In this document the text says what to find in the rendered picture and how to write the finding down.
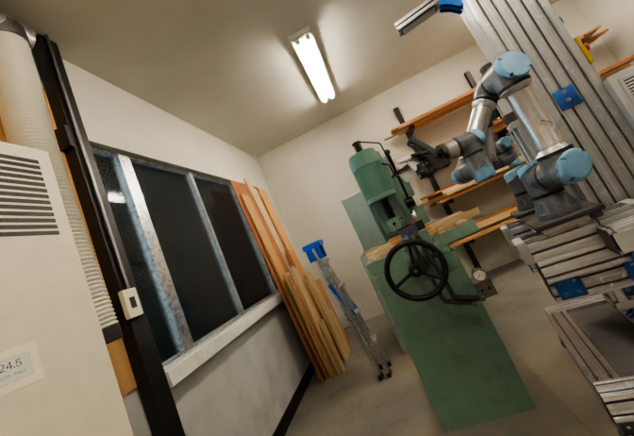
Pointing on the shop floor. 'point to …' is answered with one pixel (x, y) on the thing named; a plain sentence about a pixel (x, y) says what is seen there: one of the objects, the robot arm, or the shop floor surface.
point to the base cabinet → (458, 355)
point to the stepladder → (348, 308)
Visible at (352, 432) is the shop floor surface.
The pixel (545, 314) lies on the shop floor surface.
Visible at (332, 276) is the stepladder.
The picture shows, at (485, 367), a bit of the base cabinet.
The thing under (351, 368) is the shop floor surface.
